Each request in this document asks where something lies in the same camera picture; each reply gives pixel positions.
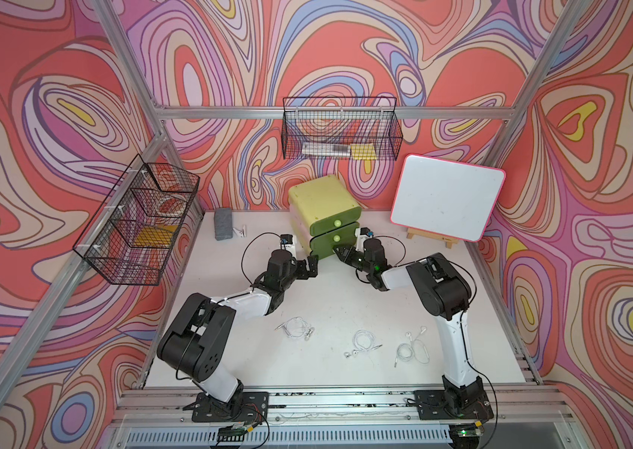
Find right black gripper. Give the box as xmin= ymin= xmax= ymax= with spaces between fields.
xmin=333 ymin=243 xmax=374 ymax=273

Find green yellow drawer cabinet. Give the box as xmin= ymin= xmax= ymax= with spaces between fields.
xmin=288 ymin=175 xmax=362 ymax=260

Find white earphones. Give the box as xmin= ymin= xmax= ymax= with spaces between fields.
xmin=393 ymin=327 xmax=430 ymax=367
xmin=344 ymin=329 xmax=383 ymax=358
xmin=275 ymin=316 xmax=316 ymax=342

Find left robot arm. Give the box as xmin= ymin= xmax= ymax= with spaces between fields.
xmin=156 ymin=249 xmax=318 ymax=423

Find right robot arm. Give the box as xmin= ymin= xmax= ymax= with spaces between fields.
xmin=333 ymin=238 xmax=497 ymax=422

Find small white clip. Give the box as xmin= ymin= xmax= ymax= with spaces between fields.
xmin=233 ymin=226 xmax=247 ymax=238

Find grey whiteboard eraser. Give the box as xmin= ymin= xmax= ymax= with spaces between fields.
xmin=213 ymin=208 xmax=234 ymax=241

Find yellow item in back basket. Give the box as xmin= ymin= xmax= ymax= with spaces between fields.
xmin=349 ymin=143 xmax=378 ymax=161

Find yellow item in basket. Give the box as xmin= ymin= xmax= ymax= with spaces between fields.
xmin=131 ymin=226 xmax=177 ymax=248
xmin=349 ymin=143 xmax=378 ymax=161

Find wooden whiteboard easel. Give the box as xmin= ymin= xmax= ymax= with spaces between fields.
xmin=406 ymin=227 xmax=460 ymax=249

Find pink framed whiteboard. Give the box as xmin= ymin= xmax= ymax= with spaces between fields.
xmin=390 ymin=155 xmax=506 ymax=242

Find yellow item in left basket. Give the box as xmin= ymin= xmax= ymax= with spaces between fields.
xmin=131 ymin=226 xmax=177 ymax=248

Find green circuit board left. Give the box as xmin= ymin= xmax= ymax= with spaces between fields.
xmin=217 ymin=426 xmax=254 ymax=442

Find green circuit board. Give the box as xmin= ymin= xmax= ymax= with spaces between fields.
xmin=217 ymin=426 xmax=254 ymax=442
xmin=449 ymin=424 xmax=483 ymax=439

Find green circuit board right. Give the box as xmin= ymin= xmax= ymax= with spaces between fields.
xmin=449 ymin=424 xmax=483 ymax=439

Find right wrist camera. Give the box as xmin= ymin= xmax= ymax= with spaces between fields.
xmin=355 ymin=226 xmax=374 ymax=252

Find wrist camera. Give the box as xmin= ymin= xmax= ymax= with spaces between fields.
xmin=355 ymin=226 xmax=374 ymax=252
xmin=279 ymin=234 xmax=297 ymax=257

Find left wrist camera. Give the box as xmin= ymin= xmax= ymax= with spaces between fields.
xmin=279 ymin=234 xmax=297 ymax=257

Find back wire basket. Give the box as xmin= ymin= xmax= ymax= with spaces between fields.
xmin=281 ymin=94 xmax=404 ymax=161

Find wire basket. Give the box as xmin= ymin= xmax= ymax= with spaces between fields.
xmin=281 ymin=94 xmax=404 ymax=161
xmin=72 ymin=155 xmax=200 ymax=286

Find left wire basket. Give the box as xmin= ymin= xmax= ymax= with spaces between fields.
xmin=72 ymin=155 xmax=200 ymax=286

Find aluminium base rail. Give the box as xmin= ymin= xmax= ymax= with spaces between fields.
xmin=98 ymin=384 xmax=589 ymax=448

